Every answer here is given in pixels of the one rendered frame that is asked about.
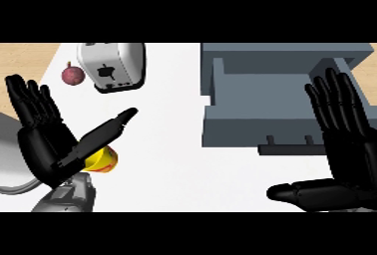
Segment red onion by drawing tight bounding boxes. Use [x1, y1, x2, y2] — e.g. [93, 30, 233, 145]
[60, 61, 87, 87]

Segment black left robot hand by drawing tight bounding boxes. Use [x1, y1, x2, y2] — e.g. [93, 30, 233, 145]
[4, 74, 140, 189]

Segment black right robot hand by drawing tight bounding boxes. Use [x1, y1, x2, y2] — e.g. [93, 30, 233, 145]
[264, 67, 377, 213]

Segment white toaster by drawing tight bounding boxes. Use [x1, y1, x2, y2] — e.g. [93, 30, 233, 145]
[77, 42, 148, 95]

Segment grey cabinet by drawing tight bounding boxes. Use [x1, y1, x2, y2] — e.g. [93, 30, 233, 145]
[199, 42, 375, 98]

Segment grey open drawer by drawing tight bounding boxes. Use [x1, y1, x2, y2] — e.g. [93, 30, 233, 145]
[201, 57, 377, 148]

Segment dark drawer handle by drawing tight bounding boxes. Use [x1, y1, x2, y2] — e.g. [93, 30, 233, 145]
[257, 134, 329, 156]

